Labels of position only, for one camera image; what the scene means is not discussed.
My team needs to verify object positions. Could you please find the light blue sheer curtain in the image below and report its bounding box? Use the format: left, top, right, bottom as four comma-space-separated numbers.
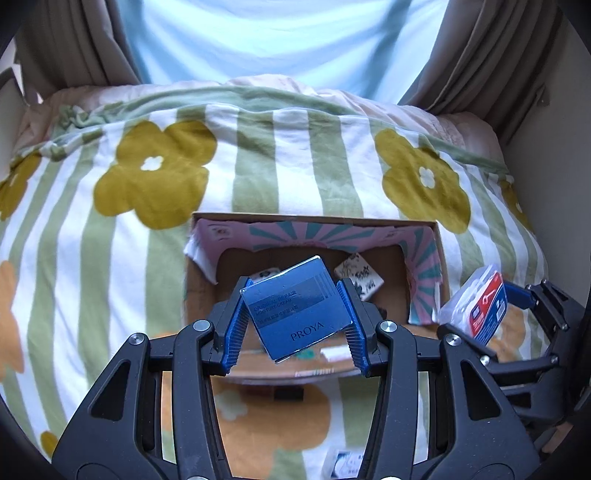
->
117, 0, 451, 104

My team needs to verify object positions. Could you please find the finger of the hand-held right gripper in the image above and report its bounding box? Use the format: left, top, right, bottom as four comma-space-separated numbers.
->
438, 324, 506, 372
505, 278, 586, 357

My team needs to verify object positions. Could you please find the patterned cardboard box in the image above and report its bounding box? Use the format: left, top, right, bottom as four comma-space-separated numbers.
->
184, 211, 451, 384

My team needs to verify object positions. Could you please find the red label plastic case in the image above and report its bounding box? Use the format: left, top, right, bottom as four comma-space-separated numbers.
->
438, 264, 509, 347

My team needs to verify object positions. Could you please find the white blue label plastic case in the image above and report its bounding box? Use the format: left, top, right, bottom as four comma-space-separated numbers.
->
323, 449, 366, 480

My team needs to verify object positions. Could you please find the shiny blue box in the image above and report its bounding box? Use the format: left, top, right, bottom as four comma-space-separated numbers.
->
240, 255, 355, 364

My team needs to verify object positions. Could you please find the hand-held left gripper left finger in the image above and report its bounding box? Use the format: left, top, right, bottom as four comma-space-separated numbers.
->
51, 276, 252, 480

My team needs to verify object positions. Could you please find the striped floral blanket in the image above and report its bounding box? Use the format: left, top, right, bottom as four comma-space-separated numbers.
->
0, 85, 550, 480

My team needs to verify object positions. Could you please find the white side panel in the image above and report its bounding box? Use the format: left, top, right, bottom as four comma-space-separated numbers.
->
0, 69, 28, 185

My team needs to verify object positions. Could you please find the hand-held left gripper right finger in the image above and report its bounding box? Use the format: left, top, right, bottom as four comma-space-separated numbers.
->
336, 278, 541, 480

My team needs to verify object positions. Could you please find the black long box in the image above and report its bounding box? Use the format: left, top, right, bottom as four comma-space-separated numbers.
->
335, 253, 385, 317

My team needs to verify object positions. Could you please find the brown curtain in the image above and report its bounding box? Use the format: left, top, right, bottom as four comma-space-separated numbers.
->
18, 0, 153, 100
397, 0, 566, 146

